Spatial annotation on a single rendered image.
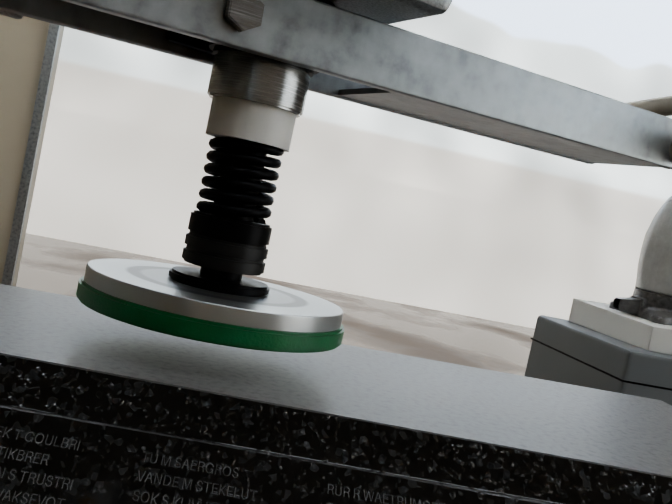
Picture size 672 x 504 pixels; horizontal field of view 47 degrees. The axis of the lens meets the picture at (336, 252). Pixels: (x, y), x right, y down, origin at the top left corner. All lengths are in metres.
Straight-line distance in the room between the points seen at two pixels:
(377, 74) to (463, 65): 0.09
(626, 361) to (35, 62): 4.60
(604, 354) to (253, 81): 1.15
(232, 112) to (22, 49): 4.96
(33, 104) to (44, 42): 0.41
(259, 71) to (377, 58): 0.10
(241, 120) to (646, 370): 1.12
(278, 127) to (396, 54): 0.11
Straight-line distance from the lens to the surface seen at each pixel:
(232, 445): 0.53
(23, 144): 5.51
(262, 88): 0.61
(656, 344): 1.64
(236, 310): 0.55
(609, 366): 1.60
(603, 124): 0.81
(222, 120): 0.62
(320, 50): 0.61
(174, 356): 0.63
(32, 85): 5.52
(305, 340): 0.58
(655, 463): 0.66
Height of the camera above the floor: 0.94
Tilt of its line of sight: 3 degrees down
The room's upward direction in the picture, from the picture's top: 12 degrees clockwise
